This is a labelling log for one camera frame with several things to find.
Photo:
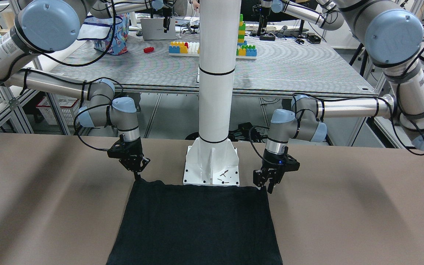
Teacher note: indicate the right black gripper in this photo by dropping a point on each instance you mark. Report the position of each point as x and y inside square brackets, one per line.
[133, 162]

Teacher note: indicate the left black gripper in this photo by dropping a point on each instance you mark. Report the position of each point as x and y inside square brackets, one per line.
[269, 162]

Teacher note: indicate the black t-shirt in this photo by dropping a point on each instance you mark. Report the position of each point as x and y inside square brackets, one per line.
[195, 225]

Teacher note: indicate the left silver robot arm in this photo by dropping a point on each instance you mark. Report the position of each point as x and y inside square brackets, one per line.
[392, 38]

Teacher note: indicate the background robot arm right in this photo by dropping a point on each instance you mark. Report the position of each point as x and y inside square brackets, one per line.
[284, 122]

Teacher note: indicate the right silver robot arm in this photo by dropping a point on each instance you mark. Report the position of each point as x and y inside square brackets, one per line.
[46, 26]

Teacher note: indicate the white plastic basket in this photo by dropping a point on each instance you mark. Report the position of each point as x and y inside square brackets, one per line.
[69, 107]

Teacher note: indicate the red toy block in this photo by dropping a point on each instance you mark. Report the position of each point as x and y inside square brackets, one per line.
[148, 49]

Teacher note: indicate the stacked colourful block tower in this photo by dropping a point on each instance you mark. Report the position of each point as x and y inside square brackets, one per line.
[244, 50]

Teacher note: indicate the toy blocks on white tray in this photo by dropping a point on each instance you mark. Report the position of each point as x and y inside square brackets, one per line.
[190, 49]

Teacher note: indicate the silver laptop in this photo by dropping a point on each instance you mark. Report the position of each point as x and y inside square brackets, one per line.
[158, 28]

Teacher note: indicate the colourful fabric bag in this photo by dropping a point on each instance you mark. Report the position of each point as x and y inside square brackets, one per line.
[105, 34]

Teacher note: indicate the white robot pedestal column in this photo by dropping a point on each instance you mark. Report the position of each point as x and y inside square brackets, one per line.
[212, 159]

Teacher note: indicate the striped aluminium frame workbench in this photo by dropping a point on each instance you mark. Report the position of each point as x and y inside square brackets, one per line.
[382, 106]

